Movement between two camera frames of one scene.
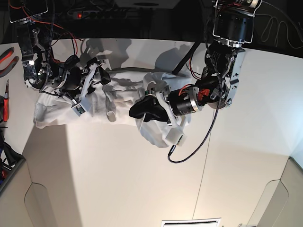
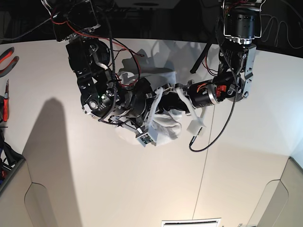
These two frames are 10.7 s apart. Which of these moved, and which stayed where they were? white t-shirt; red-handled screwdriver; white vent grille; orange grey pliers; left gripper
Moved: white t-shirt; left gripper
Stayed: red-handled screwdriver; orange grey pliers; white vent grille
